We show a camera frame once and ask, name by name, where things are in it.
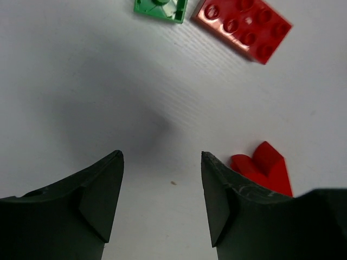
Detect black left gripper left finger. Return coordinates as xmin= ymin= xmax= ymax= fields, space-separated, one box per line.
xmin=1 ymin=150 xmax=124 ymax=259

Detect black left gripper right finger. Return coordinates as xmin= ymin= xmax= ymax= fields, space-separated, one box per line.
xmin=201 ymin=152 xmax=346 ymax=259

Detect green lego brick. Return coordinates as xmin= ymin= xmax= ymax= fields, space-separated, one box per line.
xmin=133 ymin=0 xmax=188 ymax=24

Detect red lego plate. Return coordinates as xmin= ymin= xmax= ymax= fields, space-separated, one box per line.
xmin=191 ymin=0 xmax=293 ymax=64

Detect red jagged lego pieces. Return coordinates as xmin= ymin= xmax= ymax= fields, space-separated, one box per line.
xmin=230 ymin=141 xmax=293 ymax=197

